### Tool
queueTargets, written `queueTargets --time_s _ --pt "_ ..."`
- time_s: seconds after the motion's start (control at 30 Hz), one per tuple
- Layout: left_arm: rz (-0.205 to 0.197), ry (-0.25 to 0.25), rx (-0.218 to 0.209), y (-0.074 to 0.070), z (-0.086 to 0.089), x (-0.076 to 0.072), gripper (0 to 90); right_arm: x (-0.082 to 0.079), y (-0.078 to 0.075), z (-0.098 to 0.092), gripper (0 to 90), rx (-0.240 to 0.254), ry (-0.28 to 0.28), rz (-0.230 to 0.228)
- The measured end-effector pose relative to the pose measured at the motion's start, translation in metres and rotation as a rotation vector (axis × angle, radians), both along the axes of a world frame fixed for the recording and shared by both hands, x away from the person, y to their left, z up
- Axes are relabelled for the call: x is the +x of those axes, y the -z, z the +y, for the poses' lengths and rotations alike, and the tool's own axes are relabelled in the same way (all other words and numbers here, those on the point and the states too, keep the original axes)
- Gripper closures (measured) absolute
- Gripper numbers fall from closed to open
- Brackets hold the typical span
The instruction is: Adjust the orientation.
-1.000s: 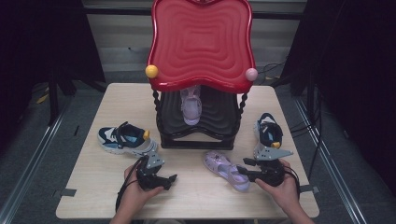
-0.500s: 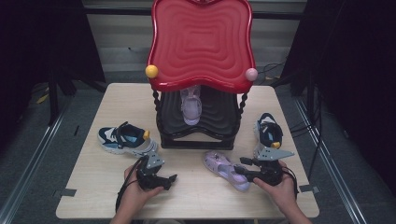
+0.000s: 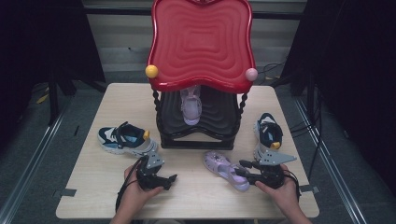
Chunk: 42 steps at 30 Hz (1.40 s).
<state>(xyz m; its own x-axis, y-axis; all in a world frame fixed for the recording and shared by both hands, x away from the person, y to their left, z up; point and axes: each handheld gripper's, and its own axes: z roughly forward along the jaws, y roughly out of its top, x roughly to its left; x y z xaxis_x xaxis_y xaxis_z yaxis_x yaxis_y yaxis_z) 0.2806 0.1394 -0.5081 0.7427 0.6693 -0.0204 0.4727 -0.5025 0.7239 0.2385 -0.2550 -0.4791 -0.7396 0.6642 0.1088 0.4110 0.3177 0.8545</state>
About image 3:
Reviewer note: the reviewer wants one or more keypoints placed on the red and black shoe rack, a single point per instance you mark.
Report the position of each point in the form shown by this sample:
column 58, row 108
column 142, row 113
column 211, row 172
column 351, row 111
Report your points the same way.
column 202, row 46

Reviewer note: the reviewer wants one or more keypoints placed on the small black floor marker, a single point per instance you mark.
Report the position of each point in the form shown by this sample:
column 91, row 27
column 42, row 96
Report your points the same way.
column 76, row 130

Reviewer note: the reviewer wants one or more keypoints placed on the black curtain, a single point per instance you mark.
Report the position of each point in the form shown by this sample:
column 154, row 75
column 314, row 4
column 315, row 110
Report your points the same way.
column 358, row 62
column 37, row 40

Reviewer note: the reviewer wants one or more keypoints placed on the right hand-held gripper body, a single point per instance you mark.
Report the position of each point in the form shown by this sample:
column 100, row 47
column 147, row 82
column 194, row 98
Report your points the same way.
column 271, row 175

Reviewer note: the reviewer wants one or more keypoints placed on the person's left hand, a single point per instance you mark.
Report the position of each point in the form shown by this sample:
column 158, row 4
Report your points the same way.
column 134, row 199

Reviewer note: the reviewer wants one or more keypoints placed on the purple jelly sandal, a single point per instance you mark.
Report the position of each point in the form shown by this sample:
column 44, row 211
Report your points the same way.
column 190, row 109
column 222, row 168

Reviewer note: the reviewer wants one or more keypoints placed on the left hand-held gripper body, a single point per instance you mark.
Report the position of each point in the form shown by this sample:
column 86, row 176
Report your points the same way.
column 149, row 175

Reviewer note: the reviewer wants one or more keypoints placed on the yellow tape piece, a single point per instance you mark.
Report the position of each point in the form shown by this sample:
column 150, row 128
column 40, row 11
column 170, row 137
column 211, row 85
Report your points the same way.
column 42, row 99

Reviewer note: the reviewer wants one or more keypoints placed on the metal floor rail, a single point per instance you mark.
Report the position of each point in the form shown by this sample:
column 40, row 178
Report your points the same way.
column 330, row 168
column 34, row 158

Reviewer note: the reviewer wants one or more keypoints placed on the grey tape strip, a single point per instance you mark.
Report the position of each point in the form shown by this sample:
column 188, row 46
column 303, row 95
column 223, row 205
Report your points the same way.
column 65, row 193
column 309, row 188

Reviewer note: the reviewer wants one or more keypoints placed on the navy and white sneaker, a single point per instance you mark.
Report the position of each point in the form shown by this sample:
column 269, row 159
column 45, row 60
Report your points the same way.
column 130, row 137
column 269, row 132

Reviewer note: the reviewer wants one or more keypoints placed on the person's right hand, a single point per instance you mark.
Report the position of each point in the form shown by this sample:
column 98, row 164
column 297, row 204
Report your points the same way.
column 286, row 194

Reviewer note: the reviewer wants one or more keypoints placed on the black metal stand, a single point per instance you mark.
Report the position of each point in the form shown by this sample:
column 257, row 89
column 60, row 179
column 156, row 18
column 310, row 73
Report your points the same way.
column 53, row 99

